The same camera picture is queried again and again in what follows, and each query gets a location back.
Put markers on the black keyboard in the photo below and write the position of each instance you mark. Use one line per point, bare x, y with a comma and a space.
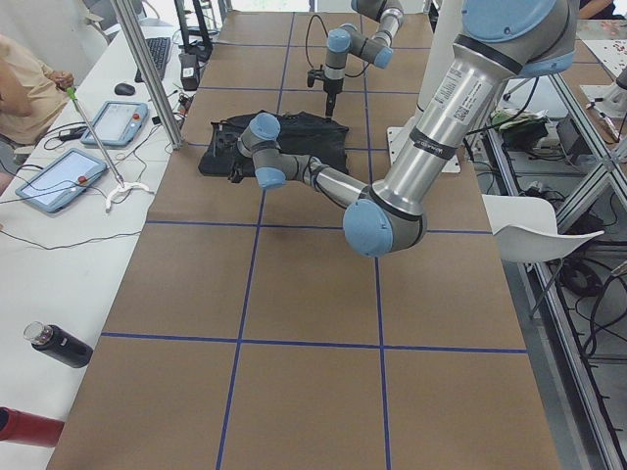
159, 48

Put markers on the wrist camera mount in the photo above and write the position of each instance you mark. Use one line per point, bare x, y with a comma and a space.
237, 174
315, 75

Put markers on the red bottle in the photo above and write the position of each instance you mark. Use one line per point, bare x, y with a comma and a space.
24, 428

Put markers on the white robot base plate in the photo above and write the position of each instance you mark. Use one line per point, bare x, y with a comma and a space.
396, 144

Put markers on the teach pendant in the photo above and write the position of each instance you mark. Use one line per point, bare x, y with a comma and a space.
118, 122
56, 185

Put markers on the upper teach pendant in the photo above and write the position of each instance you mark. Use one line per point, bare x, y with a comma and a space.
118, 122

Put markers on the aluminium frame post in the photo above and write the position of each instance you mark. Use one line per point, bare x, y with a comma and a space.
140, 52

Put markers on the black graphic t-shirt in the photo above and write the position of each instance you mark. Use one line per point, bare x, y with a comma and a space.
300, 134

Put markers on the black water bottle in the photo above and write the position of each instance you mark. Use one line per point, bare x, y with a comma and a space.
57, 343

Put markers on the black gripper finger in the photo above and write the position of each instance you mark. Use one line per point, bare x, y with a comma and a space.
330, 104

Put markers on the lower teach pendant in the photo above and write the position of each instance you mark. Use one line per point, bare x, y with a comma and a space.
56, 185

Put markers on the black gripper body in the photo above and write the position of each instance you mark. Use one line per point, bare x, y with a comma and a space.
230, 147
332, 87

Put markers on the seated person beige shirt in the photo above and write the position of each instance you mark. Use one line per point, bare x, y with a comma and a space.
32, 93

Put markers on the black computer mouse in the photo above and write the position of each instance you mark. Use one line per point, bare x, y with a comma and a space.
124, 89

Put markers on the white chair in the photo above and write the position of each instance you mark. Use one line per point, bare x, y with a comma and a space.
526, 231

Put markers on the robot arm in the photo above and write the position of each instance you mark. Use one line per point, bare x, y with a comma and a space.
347, 40
495, 42

